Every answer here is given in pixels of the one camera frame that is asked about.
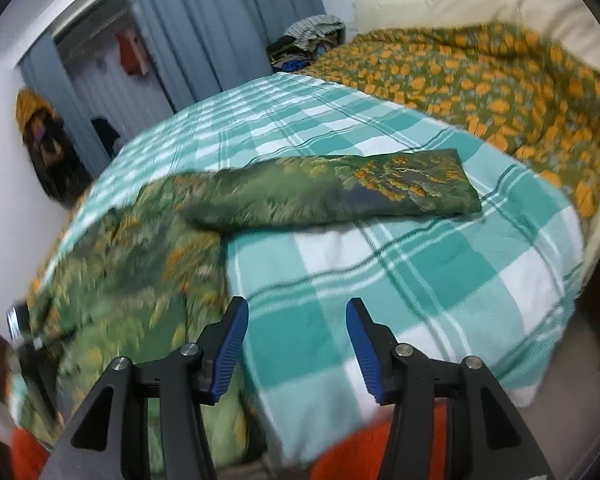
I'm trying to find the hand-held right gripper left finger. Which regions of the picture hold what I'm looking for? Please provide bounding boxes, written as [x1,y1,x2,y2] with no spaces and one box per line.
[40,296,251,480]

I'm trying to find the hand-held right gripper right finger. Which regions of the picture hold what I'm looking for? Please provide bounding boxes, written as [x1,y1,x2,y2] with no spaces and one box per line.
[345,297,556,480]

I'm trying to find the green landscape print garment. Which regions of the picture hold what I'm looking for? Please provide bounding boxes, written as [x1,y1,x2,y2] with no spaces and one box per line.
[27,149,483,466]

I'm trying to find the pile of mixed clothes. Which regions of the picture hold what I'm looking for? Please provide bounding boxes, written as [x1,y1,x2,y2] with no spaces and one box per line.
[267,15,348,74]

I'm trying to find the teal white checked blanket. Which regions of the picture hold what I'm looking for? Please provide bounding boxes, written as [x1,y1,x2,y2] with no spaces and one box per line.
[40,72,587,467]

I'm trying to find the person's orange garment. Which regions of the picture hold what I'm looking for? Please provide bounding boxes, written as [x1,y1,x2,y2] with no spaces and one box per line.
[7,400,453,480]

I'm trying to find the blue grey curtain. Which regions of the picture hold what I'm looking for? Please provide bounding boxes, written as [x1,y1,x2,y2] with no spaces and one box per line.
[19,30,113,182]
[129,0,327,112]

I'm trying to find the orange floral green bedsheet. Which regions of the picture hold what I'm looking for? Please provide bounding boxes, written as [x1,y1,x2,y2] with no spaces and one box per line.
[300,22,600,222]

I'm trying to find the red orange hanging garment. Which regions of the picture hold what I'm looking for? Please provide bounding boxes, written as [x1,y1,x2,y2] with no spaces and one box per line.
[117,29,149,79]

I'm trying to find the dark clothes hanging on wall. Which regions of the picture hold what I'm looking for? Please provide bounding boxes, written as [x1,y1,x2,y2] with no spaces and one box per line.
[16,87,94,209]

